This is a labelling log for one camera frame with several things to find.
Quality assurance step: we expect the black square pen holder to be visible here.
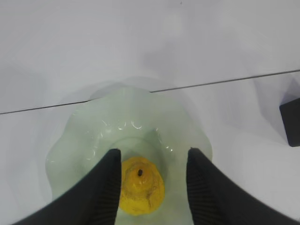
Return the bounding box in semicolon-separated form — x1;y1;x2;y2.
279;98;300;147

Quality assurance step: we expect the green wavy glass plate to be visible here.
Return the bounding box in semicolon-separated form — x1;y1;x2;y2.
46;88;212;225

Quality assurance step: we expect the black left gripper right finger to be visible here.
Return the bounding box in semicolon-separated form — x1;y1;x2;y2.
187;148;298;225

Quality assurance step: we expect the yellow pear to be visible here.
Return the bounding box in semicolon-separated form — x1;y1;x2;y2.
119;157;165;216

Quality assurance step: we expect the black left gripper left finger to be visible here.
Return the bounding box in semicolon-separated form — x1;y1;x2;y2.
17;149;121;225

